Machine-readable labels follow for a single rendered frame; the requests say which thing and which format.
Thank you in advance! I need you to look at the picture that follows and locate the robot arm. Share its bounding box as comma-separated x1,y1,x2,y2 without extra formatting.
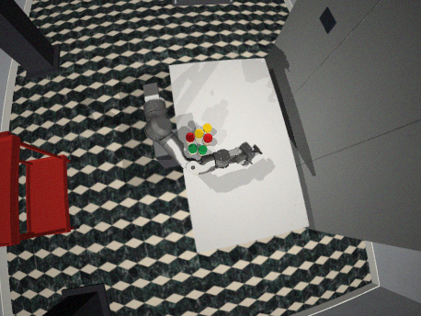
143,95,247,175

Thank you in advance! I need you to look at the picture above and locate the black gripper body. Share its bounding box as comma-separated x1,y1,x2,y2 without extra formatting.
239,142,256,166

